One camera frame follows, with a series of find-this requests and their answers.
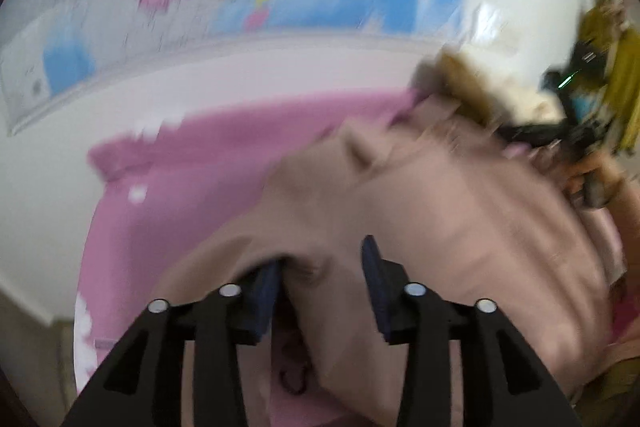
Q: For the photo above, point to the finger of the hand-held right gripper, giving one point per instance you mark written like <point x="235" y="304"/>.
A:
<point x="530" y="132"/>

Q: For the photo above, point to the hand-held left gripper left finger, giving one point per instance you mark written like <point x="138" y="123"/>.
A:
<point x="266" y="297"/>

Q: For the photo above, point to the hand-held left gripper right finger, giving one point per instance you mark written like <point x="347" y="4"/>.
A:
<point x="372" y="277"/>

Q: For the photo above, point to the cream garment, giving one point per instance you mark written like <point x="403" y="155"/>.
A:
<point x="480" y="82"/>

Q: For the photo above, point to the tan pink garment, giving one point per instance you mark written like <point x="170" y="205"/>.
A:
<point x="450" y="217"/>

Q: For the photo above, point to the person's right forearm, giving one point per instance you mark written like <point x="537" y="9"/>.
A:
<point x="629" y="217"/>

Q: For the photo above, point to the person's right hand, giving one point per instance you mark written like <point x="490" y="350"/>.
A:
<point x="595" y="179"/>

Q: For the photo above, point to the yellow green cloth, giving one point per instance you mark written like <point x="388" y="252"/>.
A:
<point x="617" y="57"/>

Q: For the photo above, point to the pink bed sheet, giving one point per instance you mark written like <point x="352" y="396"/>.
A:
<point x="190" y="187"/>

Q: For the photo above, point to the person's olive clothing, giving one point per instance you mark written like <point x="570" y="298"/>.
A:
<point x="612" y="382"/>

